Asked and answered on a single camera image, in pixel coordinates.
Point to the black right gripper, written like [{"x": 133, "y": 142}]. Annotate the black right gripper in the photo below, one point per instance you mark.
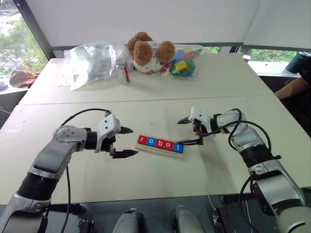
[{"x": 199, "y": 128}]

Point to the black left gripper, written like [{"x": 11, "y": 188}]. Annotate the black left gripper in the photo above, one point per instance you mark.
[{"x": 108, "y": 144}]

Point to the blue letter t block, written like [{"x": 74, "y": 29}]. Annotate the blue letter t block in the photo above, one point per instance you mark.
[{"x": 178, "y": 148}]

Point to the red letter tile o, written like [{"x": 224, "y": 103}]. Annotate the red letter tile o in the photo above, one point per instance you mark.
[{"x": 169, "y": 146}]

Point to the red letter tile b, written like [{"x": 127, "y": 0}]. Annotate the red letter tile b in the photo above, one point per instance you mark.
[{"x": 160, "y": 144}]

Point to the wooden letter block tray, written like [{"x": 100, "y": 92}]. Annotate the wooden letter block tray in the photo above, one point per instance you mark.
[{"x": 155, "y": 151}]

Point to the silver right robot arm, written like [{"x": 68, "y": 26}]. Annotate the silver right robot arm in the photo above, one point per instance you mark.
[{"x": 267, "y": 174}]

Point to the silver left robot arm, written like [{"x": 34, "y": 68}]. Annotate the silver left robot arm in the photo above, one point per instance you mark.
[{"x": 51, "y": 155}]

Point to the red letter tile r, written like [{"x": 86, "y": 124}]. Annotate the red letter tile r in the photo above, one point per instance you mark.
[{"x": 142, "y": 140}]

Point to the blue letter tile o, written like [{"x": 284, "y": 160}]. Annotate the blue letter tile o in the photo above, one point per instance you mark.
[{"x": 151, "y": 142}]

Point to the bag of colourful blocks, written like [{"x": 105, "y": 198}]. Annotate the bag of colourful blocks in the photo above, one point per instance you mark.
[{"x": 184, "y": 61}]

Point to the grey rounded robot leg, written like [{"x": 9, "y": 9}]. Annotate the grey rounded robot leg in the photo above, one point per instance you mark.
[
  {"x": 187, "y": 221},
  {"x": 128, "y": 222}
]

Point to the clear jar with silver lid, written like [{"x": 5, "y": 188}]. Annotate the clear jar with silver lid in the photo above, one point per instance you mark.
[{"x": 123, "y": 72}]

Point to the clear crumpled plastic bag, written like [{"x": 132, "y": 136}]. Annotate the clear crumpled plastic bag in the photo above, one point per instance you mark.
[{"x": 92, "y": 63}]

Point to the brown and white teddy bear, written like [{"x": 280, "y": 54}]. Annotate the brown and white teddy bear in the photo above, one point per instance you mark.
[{"x": 145, "y": 53}]

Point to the paper cup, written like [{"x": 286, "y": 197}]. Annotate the paper cup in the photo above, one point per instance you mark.
[{"x": 246, "y": 57}]

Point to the reddish brown cloth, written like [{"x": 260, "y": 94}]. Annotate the reddish brown cloth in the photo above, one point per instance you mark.
[{"x": 22, "y": 78}]

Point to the dark green bottle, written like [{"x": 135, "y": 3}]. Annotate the dark green bottle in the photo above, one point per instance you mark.
[{"x": 297, "y": 61}]

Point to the flat grey object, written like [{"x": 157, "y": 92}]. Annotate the flat grey object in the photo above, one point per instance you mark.
[{"x": 3, "y": 85}]

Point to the person's black shirt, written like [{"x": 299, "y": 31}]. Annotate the person's black shirt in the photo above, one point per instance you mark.
[{"x": 306, "y": 69}]

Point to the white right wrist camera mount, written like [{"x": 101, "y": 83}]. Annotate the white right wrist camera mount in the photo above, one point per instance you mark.
[{"x": 199, "y": 114}]

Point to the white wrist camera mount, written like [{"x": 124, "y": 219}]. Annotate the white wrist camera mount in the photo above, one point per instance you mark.
[
  {"x": 199, "y": 114},
  {"x": 108, "y": 126}
]

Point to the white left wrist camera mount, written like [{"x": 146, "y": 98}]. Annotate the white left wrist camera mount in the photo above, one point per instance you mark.
[{"x": 108, "y": 126}]

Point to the black table frame bar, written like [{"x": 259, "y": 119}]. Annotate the black table frame bar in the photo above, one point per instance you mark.
[{"x": 68, "y": 208}]

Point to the black table leg bracket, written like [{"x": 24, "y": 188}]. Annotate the black table leg bracket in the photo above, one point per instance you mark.
[
  {"x": 86, "y": 226},
  {"x": 222, "y": 219}
]

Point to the black window frame post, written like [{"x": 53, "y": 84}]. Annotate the black window frame post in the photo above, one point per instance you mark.
[{"x": 34, "y": 26}]

